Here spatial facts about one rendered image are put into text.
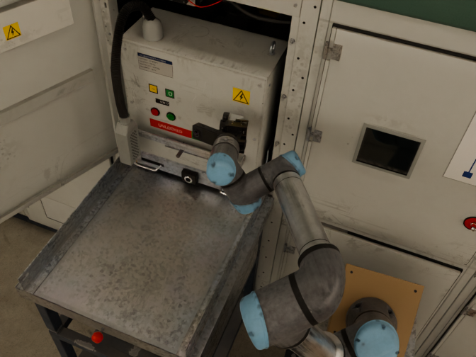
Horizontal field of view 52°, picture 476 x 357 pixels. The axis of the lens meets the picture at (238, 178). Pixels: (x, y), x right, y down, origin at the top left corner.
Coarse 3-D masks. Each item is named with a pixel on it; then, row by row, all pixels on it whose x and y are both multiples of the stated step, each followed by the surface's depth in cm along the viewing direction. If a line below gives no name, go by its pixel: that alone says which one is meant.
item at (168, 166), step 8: (144, 152) 185; (144, 160) 187; (152, 160) 185; (160, 160) 183; (168, 160) 183; (160, 168) 187; (168, 168) 185; (176, 168) 183; (184, 168) 181; (192, 168) 181; (200, 176) 181; (208, 184) 182
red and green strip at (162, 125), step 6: (150, 120) 172; (156, 120) 171; (156, 126) 173; (162, 126) 172; (168, 126) 171; (174, 126) 170; (174, 132) 172; (180, 132) 171; (186, 132) 170; (192, 132) 169; (192, 138) 171
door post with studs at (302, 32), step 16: (304, 0) 127; (304, 16) 130; (304, 32) 133; (288, 48) 139; (304, 48) 136; (288, 64) 142; (304, 64) 140; (288, 80) 146; (304, 80) 144; (288, 96) 150; (288, 112) 154; (288, 128) 158; (288, 144) 163; (272, 192) 182; (272, 224) 194; (272, 240) 202; (272, 256) 209
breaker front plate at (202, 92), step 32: (128, 64) 158; (192, 64) 149; (128, 96) 168; (160, 96) 163; (192, 96) 157; (224, 96) 152; (256, 96) 148; (192, 128) 167; (256, 128) 156; (192, 160) 178; (256, 160) 166
